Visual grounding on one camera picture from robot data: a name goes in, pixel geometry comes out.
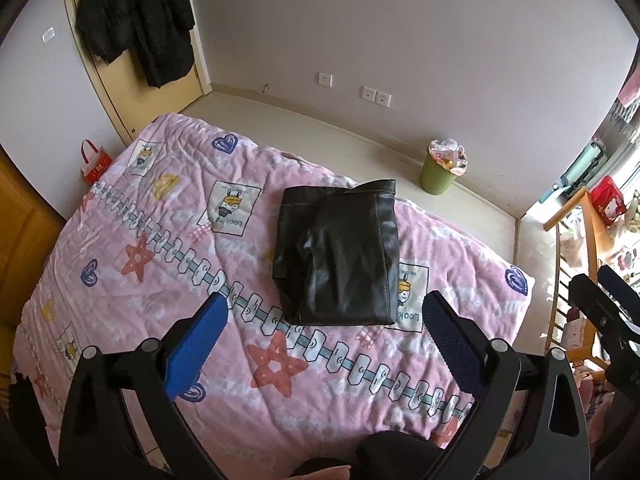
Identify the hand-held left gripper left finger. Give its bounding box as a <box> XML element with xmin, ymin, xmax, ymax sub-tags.
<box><xmin>58</xmin><ymin>291</ymin><xmax>230</xmax><ymax>480</ymax></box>

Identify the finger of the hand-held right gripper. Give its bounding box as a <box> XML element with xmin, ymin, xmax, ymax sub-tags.
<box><xmin>597</xmin><ymin>264</ymin><xmax>640</xmax><ymax>320</ymax></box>
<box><xmin>569</xmin><ymin>273</ymin><xmax>640</xmax><ymax>356</ymax></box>

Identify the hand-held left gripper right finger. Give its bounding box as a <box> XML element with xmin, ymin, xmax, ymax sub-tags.
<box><xmin>422</xmin><ymin>290</ymin><xmax>591</xmax><ymax>480</ymax></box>

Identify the black leather jacket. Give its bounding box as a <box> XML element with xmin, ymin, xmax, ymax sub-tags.
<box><xmin>272</xmin><ymin>179</ymin><xmax>401</xmax><ymax>327</ymax></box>

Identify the pink printed blanket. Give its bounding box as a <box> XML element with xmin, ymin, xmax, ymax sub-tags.
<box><xmin>10</xmin><ymin>112</ymin><xmax>535</xmax><ymax>448</ymax></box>

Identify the red cartoon bag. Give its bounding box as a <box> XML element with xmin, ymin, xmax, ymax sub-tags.
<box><xmin>590</xmin><ymin>176</ymin><xmax>629</xmax><ymax>227</ymax></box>

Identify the teal suitcase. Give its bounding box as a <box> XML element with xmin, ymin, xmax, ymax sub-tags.
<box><xmin>569</xmin><ymin>141</ymin><xmax>609</xmax><ymax>187</ymax></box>

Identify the green trash bin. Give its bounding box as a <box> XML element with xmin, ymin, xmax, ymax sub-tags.
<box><xmin>419</xmin><ymin>149</ymin><xmax>458</xmax><ymax>196</ymax></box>

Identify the clear plastic bin liner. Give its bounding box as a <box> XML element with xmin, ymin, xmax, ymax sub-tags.
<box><xmin>426</xmin><ymin>137</ymin><xmax>471</xmax><ymax>177</ymax></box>

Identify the wooden wardrobe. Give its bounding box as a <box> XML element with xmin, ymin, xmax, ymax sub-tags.
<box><xmin>0</xmin><ymin>147</ymin><xmax>67</xmax><ymax>341</ymax></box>

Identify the red gift bag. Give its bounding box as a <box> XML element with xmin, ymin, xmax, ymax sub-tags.
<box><xmin>80</xmin><ymin>140</ymin><xmax>114</xmax><ymax>186</ymax></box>

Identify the cream door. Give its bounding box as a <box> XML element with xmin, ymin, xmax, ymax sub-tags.
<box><xmin>60</xmin><ymin>0</ymin><xmax>211</xmax><ymax>142</ymax></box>

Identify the black hanging coat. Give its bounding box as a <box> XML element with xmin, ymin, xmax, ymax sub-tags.
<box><xmin>75</xmin><ymin>0</ymin><xmax>197</xmax><ymax>88</ymax></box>

